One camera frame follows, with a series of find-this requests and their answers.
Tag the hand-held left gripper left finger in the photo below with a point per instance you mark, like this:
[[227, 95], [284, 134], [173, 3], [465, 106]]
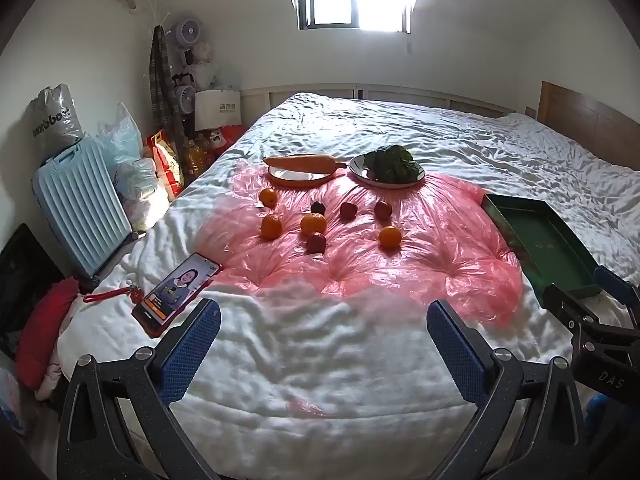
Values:
[[192, 350]]

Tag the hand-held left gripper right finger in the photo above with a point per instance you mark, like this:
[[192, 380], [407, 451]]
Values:
[[457, 350]]

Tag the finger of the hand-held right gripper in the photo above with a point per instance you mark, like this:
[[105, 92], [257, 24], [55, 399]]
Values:
[[614, 281], [567, 304]]

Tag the green tray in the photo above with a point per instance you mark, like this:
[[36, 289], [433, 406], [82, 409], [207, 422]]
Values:
[[545, 240]]

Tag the orange with stem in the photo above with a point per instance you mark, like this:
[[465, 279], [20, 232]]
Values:
[[268, 197]]

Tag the smartphone in red case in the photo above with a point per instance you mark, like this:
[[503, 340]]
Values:
[[175, 292]]

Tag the pink plastic sheet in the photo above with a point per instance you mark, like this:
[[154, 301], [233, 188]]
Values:
[[425, 260]]

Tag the pale pink plastic bag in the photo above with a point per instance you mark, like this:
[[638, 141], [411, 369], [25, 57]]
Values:
[[147, 210]]

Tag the red cushion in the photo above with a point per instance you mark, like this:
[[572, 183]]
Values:
[[45, 330]]

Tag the dark red apple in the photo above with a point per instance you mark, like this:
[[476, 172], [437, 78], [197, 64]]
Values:
[[347, 210], [382, 209], [318, 207], [316, 243]]

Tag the wooden headboard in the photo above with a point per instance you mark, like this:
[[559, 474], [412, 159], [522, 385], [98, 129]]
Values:
[[585, 115]]

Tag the light blue suitcase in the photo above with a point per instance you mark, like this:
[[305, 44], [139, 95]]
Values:
[[82, 205]]

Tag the white stuffed plastic bag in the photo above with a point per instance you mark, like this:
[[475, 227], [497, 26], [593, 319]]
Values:
[[135, 175]]

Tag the black bag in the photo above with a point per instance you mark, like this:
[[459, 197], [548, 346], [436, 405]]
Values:
[[25, 270]]

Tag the red and white rice bag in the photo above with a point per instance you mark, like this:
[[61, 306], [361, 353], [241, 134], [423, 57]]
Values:
[[165, 162]]

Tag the cooking oil bottle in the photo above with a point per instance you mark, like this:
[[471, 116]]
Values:
[[210, 146], [195, 160]]

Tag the leafy green vegetable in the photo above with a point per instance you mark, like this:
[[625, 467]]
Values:
[[392, 162]]

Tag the orange rimmed white plate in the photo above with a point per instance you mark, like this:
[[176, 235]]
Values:
[[300, 180]]

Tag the striped ceramic plate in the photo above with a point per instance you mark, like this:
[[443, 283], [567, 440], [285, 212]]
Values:
[[360, 172]]

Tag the carrot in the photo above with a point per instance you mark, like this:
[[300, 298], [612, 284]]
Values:
[[300, 163]]

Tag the red plastic bag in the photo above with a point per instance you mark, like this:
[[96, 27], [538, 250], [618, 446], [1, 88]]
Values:
[[234, 137]]

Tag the translucent bluish plastic bag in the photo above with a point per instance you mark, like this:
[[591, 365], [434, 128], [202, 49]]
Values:
[[120, 135]]

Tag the white paper shopping bag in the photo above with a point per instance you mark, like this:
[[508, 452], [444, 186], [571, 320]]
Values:
[[217, 110]]

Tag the plaid scarf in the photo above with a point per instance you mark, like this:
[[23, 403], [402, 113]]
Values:
[[162, 85]]

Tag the silver plastic bag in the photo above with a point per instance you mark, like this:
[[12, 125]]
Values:
[[55, 120]]

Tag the clear hanging plastic bags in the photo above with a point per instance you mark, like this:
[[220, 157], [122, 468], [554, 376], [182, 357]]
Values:
[[202, 67]]

